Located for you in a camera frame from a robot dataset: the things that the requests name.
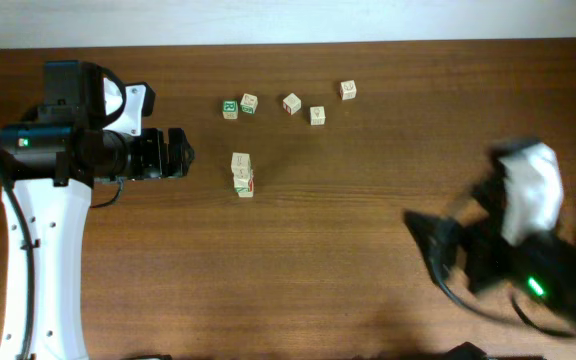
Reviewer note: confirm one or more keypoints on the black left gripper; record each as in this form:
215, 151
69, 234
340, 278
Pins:
157, 165

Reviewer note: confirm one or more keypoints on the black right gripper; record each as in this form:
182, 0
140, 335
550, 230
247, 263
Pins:
460, 238

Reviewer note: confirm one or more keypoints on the blue 5 wooden block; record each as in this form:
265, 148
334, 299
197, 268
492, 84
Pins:
240, 161

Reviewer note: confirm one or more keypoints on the blue I wooden block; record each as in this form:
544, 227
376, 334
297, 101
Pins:
242, 175

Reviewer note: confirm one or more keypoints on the green N wooden block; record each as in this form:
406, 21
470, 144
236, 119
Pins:
240, 187

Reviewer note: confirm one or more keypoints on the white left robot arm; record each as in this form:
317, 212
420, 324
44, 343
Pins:
48, 169

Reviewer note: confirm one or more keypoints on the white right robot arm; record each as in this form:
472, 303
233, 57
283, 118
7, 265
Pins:
506, 224

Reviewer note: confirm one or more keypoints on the green R wooden block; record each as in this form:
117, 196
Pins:
230, 109

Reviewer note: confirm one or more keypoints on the green B wooden block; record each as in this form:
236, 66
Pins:
249, 103

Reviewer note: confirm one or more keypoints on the wooden M block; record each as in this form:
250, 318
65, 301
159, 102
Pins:
317, 115

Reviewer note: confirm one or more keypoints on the plain wooden K block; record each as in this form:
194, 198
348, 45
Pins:
348, 90

